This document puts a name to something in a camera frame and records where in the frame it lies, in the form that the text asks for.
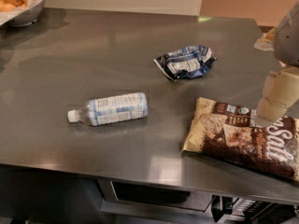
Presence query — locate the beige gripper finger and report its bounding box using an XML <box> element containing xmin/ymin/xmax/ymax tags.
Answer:
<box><xmin>256</xmin><ymin>66</ymin><xmax>299</xmax><ymax>122</ymax></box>

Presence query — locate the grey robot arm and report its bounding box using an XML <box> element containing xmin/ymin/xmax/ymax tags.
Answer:
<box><xmin>256</xmin><ymin>3</ymin><xmax>299</xmax><ymax>126</ymax></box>

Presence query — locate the tan object behind arm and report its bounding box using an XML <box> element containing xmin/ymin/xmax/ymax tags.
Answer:
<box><xmin>254</xmin><ymin>27</ymin><xmax>277</xmax><ymax>51</ymax></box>

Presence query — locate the brown chip bag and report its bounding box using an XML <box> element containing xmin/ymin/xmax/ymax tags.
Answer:
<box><xmin>183</xmin><ymin>97</ymin><xmax>299</xmax><ymax>181</ymax></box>

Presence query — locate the crumpled blue chip bag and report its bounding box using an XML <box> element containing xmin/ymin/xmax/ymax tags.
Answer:
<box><xmin>153</xmin><ymin>45</ymin><xmax>216</xmax><ymax>80</ymax></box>

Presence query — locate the clear plastic water bottle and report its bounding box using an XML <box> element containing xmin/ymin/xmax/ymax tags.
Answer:
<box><xmin>67</xmin><ymin>92</ymin><xmax>148</xmax><ymax>126</ymax></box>

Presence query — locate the silver metal bowl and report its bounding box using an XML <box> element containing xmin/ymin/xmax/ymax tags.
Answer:
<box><xmin>7</xmin><ymin>0</ymin><xmax>46</xmax><ymax>27</ymax></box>

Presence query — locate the white paper bowl liner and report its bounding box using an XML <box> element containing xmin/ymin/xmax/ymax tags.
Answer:
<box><xmin>0</xmin><ymin>0</ymin><xmax>46</xmax><ymax>26</ymax></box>

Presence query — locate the orange fruit at left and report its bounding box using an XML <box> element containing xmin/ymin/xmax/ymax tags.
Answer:
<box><xmin>0</xmin><ymin>4</ymin><xmax>16</xmax><ymax>12</ymax></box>

